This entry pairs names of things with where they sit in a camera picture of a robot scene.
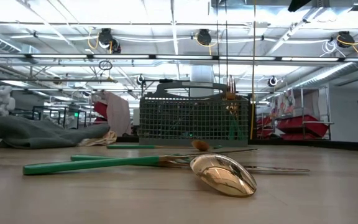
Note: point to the red plastic bin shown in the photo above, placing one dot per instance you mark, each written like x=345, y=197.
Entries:
x=300, y=124

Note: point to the white robot figure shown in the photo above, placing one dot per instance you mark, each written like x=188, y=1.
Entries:
x=2, y=102

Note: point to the grey mesh cutlery basket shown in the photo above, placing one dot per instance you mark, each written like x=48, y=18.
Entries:
x=166, y=142

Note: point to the metal shelving rack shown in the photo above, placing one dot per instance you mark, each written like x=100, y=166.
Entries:
x=322, y=122

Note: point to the tan folded cloth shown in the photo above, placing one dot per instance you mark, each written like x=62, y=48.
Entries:
x=101, y=140

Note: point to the grey cloth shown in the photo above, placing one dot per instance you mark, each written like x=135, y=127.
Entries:
x=26, y=133

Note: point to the white duct column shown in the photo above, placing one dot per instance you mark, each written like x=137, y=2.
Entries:
x=202, y=74

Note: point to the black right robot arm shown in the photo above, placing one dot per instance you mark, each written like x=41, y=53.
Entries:
x=298, y=3

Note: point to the pink hanging cloth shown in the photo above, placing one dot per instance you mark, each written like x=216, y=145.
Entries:
x=117, y=115

